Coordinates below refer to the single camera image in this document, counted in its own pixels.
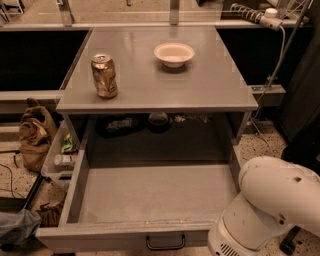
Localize grey top drawer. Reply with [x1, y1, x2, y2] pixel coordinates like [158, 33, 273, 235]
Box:
[35, 126, 248, 253]

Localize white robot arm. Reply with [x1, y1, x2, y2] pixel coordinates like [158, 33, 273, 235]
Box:
[208, 156, 320, 256]

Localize grey cabinet table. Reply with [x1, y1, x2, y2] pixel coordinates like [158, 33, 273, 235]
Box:
[57, 26, 257, 161]

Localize white bowl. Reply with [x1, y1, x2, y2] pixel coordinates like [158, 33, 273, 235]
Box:
[154, 43, 195, 68]

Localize crushed orange soda can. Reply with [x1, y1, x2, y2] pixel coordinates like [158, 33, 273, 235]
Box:
[91, 53, 118, 99]

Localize green snack packet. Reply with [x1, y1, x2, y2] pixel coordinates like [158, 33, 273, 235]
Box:
[61, 133, 77, 154]

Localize clear plastic bin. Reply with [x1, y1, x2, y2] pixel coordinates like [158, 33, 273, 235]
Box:
[41, 122, 77, 186]

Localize brown paper bag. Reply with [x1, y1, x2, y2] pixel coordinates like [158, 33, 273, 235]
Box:
[19, 98, 60, 172]

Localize black office chair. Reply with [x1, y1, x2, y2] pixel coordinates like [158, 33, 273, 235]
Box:
[278, 0, 320, 256]

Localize grey cloth bundle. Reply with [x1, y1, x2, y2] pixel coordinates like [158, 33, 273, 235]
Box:
[0, 209, 42, 245]

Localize white cable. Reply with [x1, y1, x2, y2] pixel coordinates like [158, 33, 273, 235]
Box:
[246, 25, 288, 148]

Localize black drawer handle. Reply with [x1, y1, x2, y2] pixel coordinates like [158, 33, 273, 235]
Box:
[145, 234, 186, 251]

